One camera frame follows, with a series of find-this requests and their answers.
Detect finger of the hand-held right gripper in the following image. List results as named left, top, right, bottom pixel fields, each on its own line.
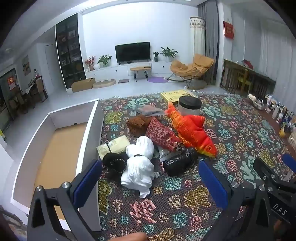
left=282, top=153, right=296, bottom=174
left=253, top=158, right=292, bottom=186

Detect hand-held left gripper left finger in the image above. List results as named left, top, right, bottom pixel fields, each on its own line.
left=27, top=159, right=103, bottom=241

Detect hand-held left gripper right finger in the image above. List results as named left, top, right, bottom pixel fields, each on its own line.
left=198, top=160, right=274, bottom=241

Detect black knit hat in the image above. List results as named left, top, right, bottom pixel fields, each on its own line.
left=103, top=152, right=127, bottom=180

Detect black plastic bag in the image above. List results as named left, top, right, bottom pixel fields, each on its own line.
left=163, top=148, right=199, bottom=177

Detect white storage box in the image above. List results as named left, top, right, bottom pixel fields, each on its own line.
left=11, top=98, right=104, bottom=232

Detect cream soft packet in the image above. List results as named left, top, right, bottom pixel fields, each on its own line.
left=96, top=136, right=131, bottom=160

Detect white cloth bundle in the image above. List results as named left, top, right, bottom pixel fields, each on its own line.
left=121, top=136, right=155, bottom=198

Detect red fish plush toy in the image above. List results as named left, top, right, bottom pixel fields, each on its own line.
left=165, top=102, right=218, bottom=159

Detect red patterned pillow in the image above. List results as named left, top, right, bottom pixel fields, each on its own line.
left=146, top=117, right=184, bottom=152

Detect brown knitted cloth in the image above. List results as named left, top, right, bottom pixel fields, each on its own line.
left=126, top=115, right=152, bottom=137

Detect colourful patterned woven blanket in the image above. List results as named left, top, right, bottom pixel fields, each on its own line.
left=97, top=91, right=296, bottom=241

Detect row of small bottles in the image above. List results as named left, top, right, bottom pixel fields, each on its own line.
left=248, top=93, right=296, bottom=139

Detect person's leg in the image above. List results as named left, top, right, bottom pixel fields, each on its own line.
left=116, top=233, right=148, bottom=241

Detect jar with black lid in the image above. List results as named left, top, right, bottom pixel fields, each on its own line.
left=178, top=96, right=202, bottom=116

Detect dark wooden side table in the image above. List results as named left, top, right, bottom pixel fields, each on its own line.
left=221, top=59, right=277, bottom=99

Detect clear plastic packet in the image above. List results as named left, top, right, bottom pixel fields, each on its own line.
left=136, top=105, right=166, bottom=116

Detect small yellow chair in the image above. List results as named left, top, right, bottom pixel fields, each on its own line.
left=238, top=72, right=251, bottom=91

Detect open cardboard box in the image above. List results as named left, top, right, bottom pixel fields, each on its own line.
left=71, top=77, right=96, bottom=93

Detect flat yellow box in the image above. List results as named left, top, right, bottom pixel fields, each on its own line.
left=160, top=89, right=198, bottom=102

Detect round beige floor cushion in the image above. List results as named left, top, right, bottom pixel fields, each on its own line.
left=92, top=79, right=117, bottom=89

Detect grey floor pouf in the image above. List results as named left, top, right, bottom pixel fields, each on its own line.
left=188, top=80, right=207, bottom=90

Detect wooden dining chair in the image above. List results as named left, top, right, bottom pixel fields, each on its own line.
left=33, top=76, right=48, bottom=103

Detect white sheer curtain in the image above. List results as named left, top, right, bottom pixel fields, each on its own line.
left=259, top=19, right=296, bottom=98

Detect white television cabinet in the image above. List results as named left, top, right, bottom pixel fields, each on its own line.
left=85, top=61, right=176, bottom=80

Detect orange lounge chair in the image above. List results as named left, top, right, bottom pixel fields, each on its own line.
left=168, top=54, right=215, bottom=88

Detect red flowers in vase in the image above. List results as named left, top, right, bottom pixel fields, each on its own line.
left=84, top=56, right=96, bottom=71

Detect bushy green potted plant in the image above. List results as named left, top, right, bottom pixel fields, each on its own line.
left=97, top=54, right=112, bottom=67

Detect small wooden coffee table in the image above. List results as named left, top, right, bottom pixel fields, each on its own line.
left=130, top=66, right=152, bottom=82

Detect red door poster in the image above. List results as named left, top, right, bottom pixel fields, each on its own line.
left=7, top=75, right=17, bottom=91

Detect black glass display cabinet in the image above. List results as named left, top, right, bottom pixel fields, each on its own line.
left=55, top=13, right=86, bottom=89

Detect black flat television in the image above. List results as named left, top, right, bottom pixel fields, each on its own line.
left=115, top=42, right=151, bottom=63

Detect large green potted plant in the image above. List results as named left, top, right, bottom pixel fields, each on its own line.
left=160, top=47, right=178, bottom=62

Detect white standing air conditioner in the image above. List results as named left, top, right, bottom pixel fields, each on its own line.
left=190, top=17, right=206, bottom=56

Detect grey curtain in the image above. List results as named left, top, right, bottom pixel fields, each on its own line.
left=198, top=0, right=219, bottom=84

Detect framed wall picture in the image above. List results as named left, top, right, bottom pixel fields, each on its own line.
left=22, top=55, right=31, bottom=76

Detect red wall hanging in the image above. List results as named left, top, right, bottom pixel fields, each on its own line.
left=223, top=21, right=234, bottom=39

